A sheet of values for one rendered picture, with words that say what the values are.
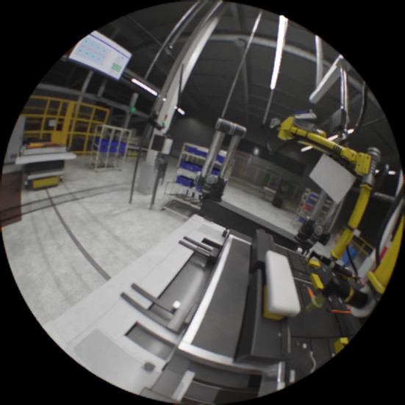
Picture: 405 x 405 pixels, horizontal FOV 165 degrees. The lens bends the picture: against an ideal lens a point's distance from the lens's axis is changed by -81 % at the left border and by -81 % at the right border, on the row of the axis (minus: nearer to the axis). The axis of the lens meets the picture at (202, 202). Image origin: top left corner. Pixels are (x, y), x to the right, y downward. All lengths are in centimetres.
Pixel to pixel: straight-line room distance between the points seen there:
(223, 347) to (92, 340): 48
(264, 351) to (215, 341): 17
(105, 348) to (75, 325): 15
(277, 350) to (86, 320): 69
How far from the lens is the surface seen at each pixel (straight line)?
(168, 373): 61
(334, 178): 113
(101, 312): 71
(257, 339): 49
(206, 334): 55
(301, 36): 1023
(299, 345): 75
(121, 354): 65
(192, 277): 96
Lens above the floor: 149
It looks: 18 degrees down
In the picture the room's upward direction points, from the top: 19 degrees clockwise
